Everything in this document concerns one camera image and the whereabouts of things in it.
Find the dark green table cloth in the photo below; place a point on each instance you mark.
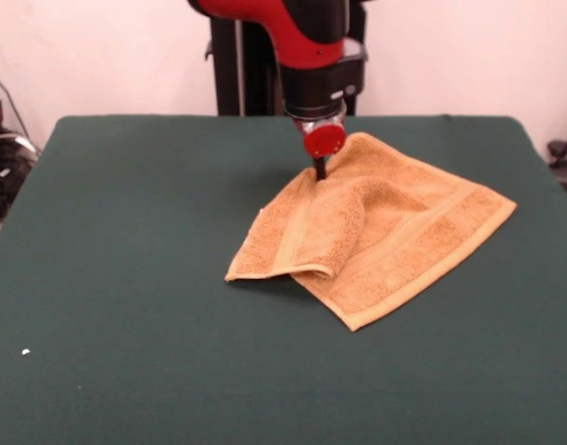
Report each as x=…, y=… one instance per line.
x=126, y=278

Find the tan terry towel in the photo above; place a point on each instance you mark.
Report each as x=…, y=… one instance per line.
x=404, y=232

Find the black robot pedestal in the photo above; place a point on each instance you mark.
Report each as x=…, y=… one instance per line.
x=237, y=69

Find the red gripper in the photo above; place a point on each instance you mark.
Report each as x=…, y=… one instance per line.
x=324, y=139

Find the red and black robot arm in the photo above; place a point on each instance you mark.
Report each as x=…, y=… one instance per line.
x=311, y=51

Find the small white crumb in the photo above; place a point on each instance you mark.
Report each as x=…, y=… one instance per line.
x=25, y=351

